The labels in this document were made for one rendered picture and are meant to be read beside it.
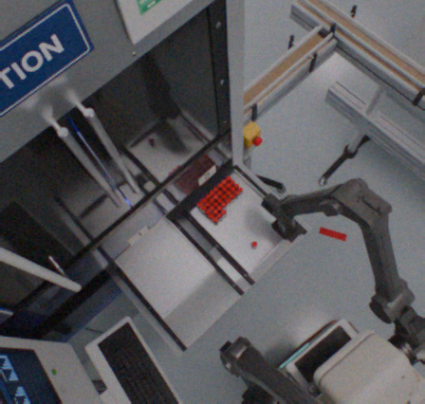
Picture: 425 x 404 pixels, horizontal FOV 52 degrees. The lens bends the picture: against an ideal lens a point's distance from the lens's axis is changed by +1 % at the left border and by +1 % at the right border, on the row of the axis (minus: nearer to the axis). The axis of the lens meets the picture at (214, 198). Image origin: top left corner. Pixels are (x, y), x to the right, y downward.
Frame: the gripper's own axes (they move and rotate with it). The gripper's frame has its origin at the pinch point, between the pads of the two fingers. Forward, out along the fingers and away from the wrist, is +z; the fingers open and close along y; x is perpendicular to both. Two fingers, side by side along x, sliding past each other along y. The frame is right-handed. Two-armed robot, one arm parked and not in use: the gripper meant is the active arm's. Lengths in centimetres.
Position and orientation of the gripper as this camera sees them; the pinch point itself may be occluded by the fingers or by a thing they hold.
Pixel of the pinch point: (287, 236)
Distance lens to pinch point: 168.5
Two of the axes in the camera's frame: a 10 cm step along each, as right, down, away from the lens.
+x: -7.2, 6.6, -1.9
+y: -6.6, -5.9, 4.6
